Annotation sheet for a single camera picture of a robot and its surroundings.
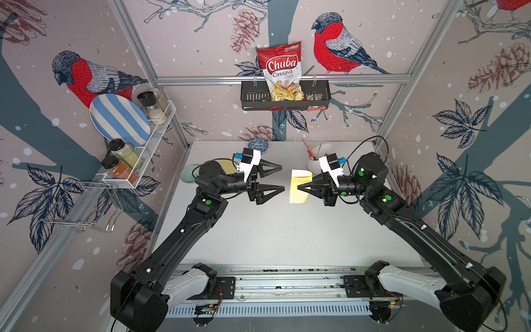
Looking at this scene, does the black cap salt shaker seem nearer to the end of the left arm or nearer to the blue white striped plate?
the blue white striped plate

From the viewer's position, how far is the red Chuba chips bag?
2.62ft

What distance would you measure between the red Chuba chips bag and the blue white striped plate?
1.75 feet

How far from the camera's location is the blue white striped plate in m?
0.67

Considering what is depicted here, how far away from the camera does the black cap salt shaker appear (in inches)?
31.5

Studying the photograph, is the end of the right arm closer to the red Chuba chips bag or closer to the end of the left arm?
the end of the left arm

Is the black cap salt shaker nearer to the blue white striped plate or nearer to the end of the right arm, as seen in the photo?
the blue white striped plate

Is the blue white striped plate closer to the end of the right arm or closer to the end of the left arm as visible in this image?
the end of the left arm
